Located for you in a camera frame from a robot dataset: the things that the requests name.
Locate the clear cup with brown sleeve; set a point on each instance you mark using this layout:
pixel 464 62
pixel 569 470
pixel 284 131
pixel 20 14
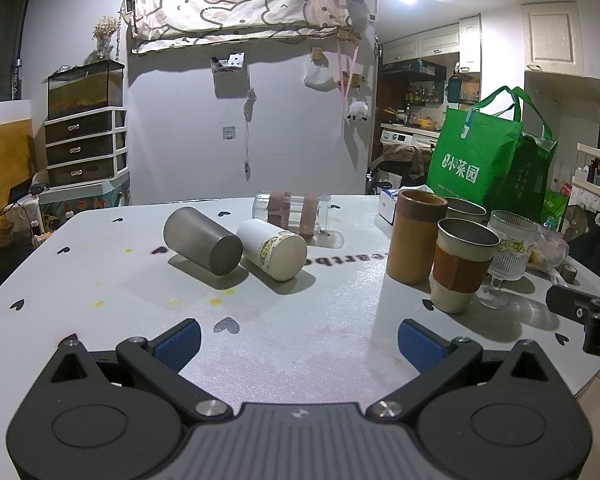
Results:
pixel 290 212

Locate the white wall socket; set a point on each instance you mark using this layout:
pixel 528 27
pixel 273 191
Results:
pixel 228 132

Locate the white hanging plastic bag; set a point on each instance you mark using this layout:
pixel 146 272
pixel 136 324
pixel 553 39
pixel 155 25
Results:
pixel 320 76

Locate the grey metal cup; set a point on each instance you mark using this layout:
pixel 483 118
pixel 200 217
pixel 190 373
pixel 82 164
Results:
pixel 200 238

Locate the brown cloth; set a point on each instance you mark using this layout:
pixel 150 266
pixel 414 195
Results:
pixel 405 160

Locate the white wall cabinets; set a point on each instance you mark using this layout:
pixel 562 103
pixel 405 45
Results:
pixel 430 42

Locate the black range hood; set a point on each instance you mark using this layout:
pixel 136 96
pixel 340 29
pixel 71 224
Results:
pixel 412 69

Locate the brown bamboo cup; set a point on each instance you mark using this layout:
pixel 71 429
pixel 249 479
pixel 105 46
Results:
pixel 414 240

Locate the white tall cabinet door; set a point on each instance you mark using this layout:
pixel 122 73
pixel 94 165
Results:
pixel 552 35

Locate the dried flower bunch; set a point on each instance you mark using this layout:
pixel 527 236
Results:
pixel 105 32

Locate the printed cabinet cloth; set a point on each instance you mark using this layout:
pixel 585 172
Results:
pixel 85 205

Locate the plush sheep toy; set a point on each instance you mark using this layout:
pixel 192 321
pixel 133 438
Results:
pixel 358 110

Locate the printed cartoon blanket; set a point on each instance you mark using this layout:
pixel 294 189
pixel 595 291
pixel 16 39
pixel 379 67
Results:
pixel 240 0

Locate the white tissue box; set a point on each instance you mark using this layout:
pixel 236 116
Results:
pixel 388 207

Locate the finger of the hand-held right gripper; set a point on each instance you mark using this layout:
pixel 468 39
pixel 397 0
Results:
pixel 570 305

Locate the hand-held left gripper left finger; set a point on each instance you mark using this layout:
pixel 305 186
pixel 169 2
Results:
pixel 179 349

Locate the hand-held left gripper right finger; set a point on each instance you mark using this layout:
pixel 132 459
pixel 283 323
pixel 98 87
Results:
pixel 421 349

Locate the teal hanging pouch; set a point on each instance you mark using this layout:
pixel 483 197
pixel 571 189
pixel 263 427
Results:
pixel 452 89

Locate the white washing machine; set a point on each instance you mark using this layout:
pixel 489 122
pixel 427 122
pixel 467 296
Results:
pixel 407 139

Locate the plain steel cup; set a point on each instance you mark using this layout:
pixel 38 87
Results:
pixel 468 210

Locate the bright green tote bag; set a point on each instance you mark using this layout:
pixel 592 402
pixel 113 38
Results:
pixel 472 157

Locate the glass fish tank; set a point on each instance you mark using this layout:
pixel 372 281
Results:
pixel 85 91

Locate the cream cup with brown sleeve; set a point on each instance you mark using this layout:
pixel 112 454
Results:
pixel 461 270

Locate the small brown cap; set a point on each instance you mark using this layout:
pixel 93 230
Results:
pixel 570 273

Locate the wooden board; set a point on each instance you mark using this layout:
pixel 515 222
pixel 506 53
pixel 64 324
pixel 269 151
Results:
pixel 5 170

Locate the white cartoon print cup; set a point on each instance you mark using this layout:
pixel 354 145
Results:
pixel 272 249

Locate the clear plastic bag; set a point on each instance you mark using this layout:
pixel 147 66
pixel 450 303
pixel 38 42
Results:
pixel 550 250

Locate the pink ribbon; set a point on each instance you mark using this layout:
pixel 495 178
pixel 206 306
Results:
pixel 349 72

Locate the ribbed glass goblet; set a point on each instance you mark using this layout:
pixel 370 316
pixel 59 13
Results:
pixel 511 255

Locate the white drawer unit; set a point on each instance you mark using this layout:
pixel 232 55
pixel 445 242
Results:
pixel 85 147

